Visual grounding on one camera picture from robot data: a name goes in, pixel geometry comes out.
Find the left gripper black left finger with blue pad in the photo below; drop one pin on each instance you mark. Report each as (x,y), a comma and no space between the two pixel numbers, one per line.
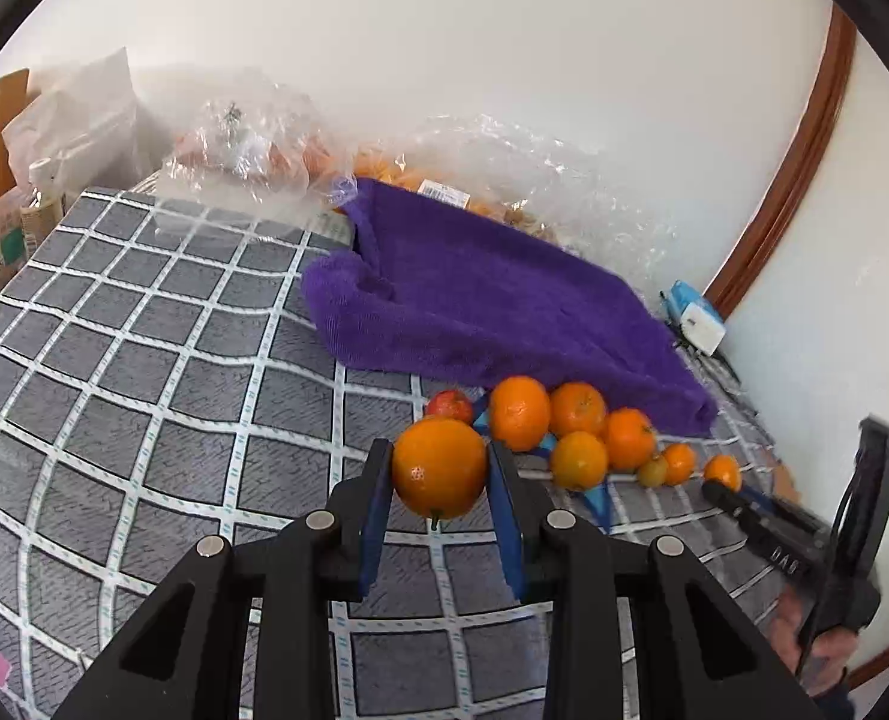
(181,654)

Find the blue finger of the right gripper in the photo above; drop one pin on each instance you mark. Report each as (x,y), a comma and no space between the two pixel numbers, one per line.
(786,511)

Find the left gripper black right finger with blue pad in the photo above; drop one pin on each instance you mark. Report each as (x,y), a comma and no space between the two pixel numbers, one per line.
(697,654)

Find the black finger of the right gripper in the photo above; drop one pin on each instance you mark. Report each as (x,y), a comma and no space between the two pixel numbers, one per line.
(747,508)

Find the small orange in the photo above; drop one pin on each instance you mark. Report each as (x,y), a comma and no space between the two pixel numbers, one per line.
(724,469)

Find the large orange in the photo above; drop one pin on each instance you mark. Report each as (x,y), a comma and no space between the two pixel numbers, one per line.
(439,468)

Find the clear bag left fruits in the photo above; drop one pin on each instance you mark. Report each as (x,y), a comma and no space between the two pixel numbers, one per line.
(262,151)

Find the person's right hand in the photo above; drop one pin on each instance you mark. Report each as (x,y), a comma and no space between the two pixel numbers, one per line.
(830,651)

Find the small orange mandarin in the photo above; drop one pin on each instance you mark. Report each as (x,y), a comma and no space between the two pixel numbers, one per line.
(680,462)

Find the small yellow-green fruit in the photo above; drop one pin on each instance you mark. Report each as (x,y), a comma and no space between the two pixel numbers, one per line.
(653,473)

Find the orange right pile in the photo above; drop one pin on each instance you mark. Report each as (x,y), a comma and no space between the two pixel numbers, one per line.
(630,440)

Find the blue star mat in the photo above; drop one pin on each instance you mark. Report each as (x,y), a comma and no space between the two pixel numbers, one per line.
(595,502)

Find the orange front pile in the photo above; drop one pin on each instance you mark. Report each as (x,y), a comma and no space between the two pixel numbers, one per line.
(579,462)

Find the blue white small box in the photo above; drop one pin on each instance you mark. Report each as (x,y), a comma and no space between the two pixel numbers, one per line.
(695,318)

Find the orange behind pile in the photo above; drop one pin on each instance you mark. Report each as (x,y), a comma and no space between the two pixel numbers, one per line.
(577,407)

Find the big orange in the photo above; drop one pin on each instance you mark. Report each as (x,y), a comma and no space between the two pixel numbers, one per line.
(519,413)

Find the grey checked tablecloth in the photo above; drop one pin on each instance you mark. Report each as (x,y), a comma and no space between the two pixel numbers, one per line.
(161,380)

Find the small red apple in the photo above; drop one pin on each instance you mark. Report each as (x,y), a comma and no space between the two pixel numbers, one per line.
(451,404)

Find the purple fluffy towel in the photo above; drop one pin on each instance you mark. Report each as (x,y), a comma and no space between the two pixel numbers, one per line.
(433,290)

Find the clear bag of mandarins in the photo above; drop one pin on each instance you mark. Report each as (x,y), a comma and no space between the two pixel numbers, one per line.
(531,181)

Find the plastic bottle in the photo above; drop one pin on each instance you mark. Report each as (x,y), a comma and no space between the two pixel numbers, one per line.
(43,211)

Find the white plastic bag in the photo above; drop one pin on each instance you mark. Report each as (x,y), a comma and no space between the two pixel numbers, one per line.
(84,132)

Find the brown door frame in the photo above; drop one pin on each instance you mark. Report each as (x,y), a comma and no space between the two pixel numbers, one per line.
(789,186)

